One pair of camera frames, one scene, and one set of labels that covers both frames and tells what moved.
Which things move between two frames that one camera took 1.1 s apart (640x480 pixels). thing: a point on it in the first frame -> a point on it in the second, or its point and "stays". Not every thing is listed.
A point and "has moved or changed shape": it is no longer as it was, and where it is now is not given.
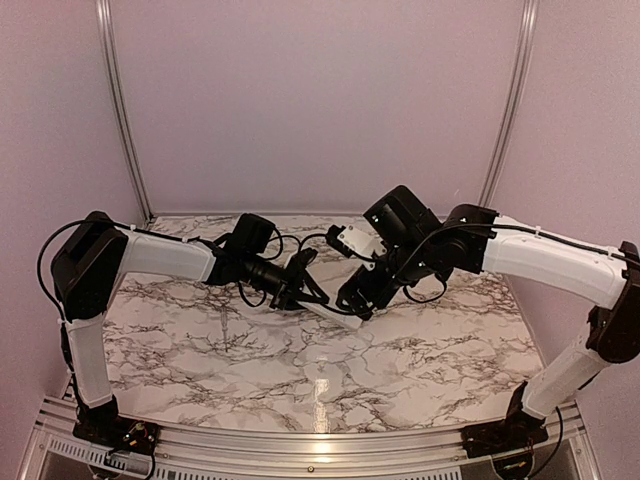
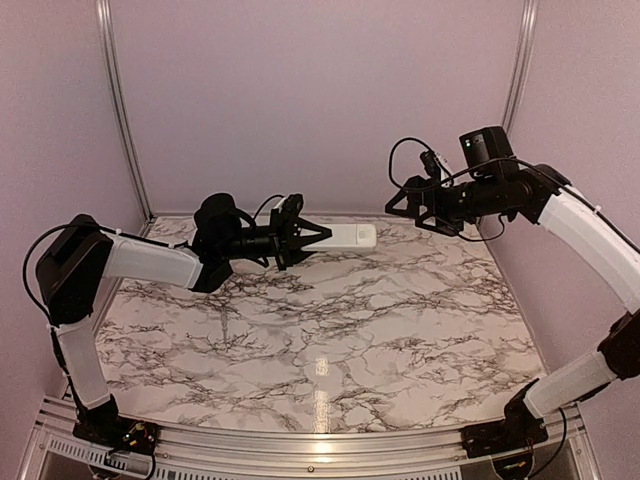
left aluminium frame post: (105, 25) stays
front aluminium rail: (573, 447) stays
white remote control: (346, 320) has moved or changed shape
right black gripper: (349, 291) -> (434, 209)
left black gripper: (286, 294) -> (286, 241)
